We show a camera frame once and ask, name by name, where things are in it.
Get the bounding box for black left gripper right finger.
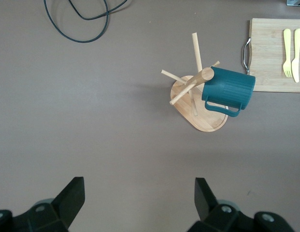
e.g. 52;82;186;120
187;178;293;232

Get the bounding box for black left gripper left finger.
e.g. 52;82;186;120
0;177;86;232

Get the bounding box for teal ribbed cup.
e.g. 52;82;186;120
201;66;257;118

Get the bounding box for wooden mug rack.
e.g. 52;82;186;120
161;32;229;132

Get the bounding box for yellow plastic fork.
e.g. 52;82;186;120
282;29;293;78

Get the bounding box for yellow plastic knife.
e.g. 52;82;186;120
291;28;300;83

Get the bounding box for black cable loop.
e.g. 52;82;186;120
43;0;129;44

